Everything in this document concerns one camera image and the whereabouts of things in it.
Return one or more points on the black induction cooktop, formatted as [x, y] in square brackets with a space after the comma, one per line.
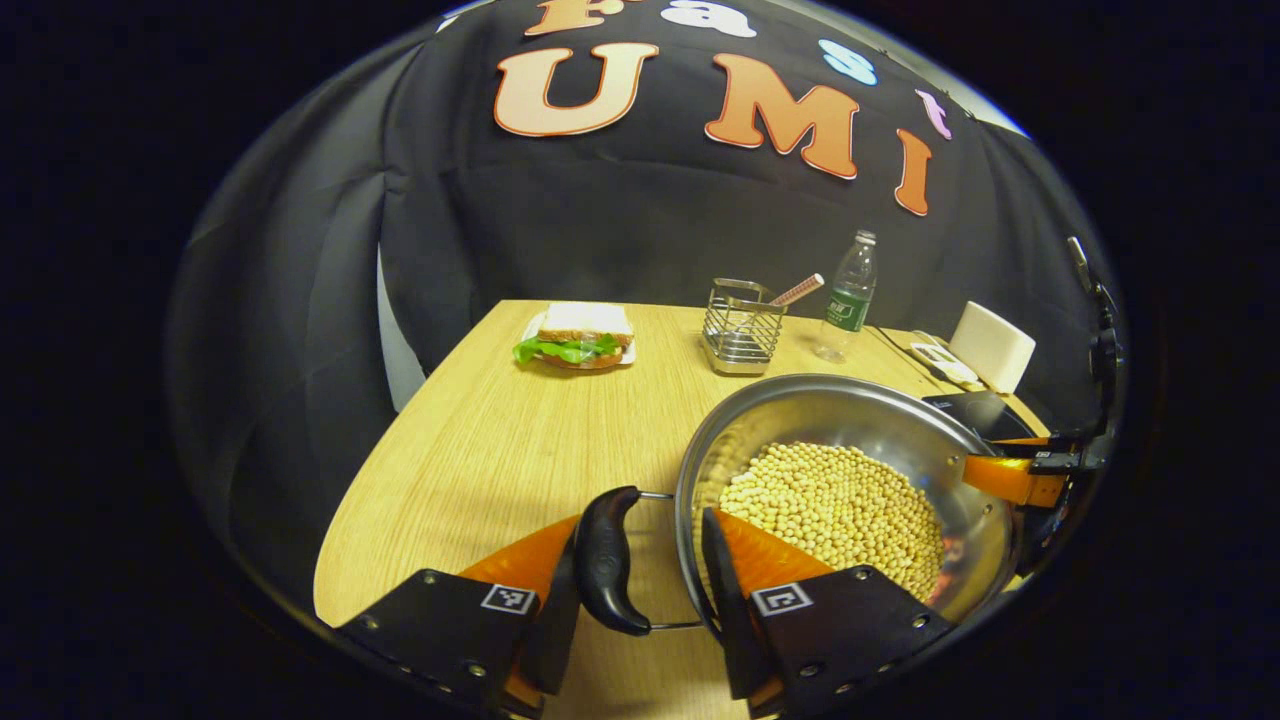
[985, 412]

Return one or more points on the pile of yellow soybeans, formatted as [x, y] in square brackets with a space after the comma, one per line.
[840, 505]

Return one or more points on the black backdrop cloth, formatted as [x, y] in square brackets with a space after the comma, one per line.
[600, 220]

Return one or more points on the white countertop appliance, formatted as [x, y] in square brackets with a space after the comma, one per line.
[990, 345]

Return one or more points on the white divided dish of beans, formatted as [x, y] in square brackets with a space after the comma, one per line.
[945, 362]

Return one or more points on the clear plastic water bottle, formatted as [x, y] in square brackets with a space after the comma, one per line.
[848, 300]

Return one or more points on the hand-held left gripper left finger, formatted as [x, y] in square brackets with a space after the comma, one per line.
[550, 645]

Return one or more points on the stainless steel pot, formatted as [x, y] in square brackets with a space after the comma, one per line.
[850, 410]

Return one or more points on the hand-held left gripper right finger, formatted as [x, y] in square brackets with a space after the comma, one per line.
[725, 620]

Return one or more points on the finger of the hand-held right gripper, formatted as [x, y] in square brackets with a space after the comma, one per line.
[1010, 480]

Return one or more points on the sandwich with lettuce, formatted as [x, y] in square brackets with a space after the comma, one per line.
[585, 330]

